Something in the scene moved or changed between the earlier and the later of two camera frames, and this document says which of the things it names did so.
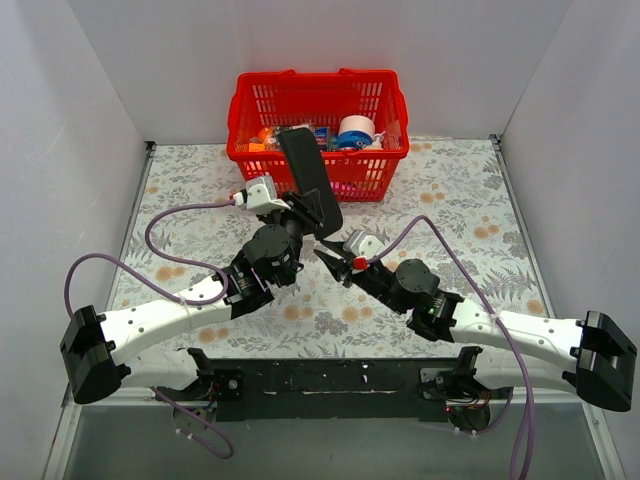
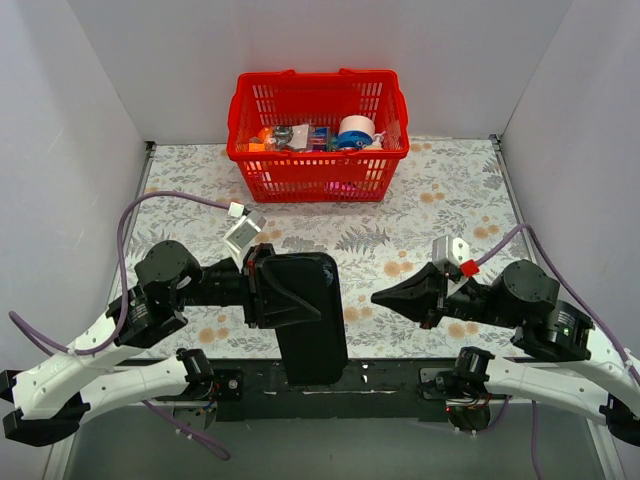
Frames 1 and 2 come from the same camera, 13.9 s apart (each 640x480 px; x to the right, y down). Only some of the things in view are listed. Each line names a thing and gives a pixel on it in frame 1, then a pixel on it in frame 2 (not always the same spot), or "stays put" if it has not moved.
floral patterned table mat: [184, 221] stays put
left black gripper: [304, 208] to [252, 288]
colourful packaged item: [323, 138] stays put
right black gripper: [351, 267] to [439, 293]
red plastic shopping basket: [358, 118] stays put
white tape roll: [357, 123] stays put
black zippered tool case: [309, 174] to [314, 351]
